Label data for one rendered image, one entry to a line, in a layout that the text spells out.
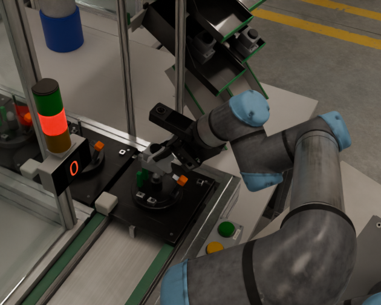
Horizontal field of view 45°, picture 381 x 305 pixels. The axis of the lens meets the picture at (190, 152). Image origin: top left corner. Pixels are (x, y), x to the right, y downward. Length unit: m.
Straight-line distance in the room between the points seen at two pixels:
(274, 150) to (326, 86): 2.51
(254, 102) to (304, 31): 3.06
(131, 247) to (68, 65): 0.94
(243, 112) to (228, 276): 0.42
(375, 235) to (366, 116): 2.14
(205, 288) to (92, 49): 1.57
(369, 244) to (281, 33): 2.90
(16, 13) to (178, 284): 0.51
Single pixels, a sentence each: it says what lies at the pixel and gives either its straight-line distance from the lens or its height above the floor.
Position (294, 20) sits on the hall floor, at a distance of 4.08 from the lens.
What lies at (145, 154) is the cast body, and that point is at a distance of 1.15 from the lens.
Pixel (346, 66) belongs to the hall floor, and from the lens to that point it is 3.64.
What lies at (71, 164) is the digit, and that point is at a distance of 1.02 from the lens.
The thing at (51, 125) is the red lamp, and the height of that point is 1.34.
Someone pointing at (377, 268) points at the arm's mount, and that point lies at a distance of 1.14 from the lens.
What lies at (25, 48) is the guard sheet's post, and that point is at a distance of 0.87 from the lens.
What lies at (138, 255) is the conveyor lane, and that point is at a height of 0.92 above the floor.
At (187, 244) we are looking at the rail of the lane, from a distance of 1.18.
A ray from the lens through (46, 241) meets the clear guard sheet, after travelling 1.19.
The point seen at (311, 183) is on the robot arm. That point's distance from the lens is 0.67.
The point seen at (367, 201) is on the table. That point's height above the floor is 0.86.
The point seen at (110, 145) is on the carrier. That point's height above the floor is 0.97.
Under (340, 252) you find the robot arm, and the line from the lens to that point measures 0.56.
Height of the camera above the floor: 1.95
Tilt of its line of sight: 46 degrees down
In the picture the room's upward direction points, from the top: 2 degrees clockwise
